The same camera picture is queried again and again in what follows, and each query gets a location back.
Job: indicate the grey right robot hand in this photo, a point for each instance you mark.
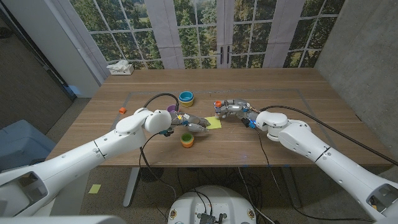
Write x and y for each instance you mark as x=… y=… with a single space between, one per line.
x=237 y=107

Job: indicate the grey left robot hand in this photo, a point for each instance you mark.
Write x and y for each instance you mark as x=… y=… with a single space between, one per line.
x=192 y=120

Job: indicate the glue stick with orange cap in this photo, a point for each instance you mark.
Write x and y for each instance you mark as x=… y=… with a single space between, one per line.
x=218 y=103

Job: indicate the yellow sticky note pad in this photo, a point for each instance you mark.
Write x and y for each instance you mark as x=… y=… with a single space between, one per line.
x=216 y=124

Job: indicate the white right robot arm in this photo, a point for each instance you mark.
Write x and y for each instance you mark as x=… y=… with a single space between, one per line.
x=326 y=158

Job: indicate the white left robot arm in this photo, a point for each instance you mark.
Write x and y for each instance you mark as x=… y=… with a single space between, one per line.
x=77 y=161

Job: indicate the yellow paper note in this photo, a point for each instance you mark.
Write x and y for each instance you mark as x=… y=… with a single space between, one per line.
x=94 y=188

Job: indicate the yellow stacking cup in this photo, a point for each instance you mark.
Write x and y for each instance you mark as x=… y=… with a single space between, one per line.
x=186 y=104

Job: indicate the dark blue stacking cup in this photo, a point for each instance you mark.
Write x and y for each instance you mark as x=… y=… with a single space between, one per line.
x=186 y=100

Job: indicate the orange stacking cup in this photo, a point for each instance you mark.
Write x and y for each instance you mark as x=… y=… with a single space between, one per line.
x=187 y=145

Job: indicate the purple stacking cup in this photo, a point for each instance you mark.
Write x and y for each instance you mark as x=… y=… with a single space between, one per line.
x=171 y=108

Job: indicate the teal stacking cup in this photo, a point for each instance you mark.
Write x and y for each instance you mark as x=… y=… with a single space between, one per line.
x=186 y=95

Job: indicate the black round disc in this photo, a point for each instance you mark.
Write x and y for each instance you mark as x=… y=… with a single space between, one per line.
x=152 y=175

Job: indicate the small orange cap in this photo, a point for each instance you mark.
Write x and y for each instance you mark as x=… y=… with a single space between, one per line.
x=122 y=110

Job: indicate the white tissue box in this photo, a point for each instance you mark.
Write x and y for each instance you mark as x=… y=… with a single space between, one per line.
x=124 y=71

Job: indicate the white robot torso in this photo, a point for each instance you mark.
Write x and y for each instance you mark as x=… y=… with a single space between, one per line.
x=214 y=202

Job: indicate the printed window backdrop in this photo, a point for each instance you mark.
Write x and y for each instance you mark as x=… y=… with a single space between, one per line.
x=199 y=31

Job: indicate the white table leg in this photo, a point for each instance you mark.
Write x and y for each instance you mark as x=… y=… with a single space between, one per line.
x=130 y=189

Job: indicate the white tissue paper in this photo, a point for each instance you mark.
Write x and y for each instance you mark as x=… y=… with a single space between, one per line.
x=118 y=64

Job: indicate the grey table leg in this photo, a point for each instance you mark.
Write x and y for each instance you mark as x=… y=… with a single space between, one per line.
x=292 y=189

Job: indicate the grey-blue upholstered seat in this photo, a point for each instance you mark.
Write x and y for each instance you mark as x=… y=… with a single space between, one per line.
x=21 y=143

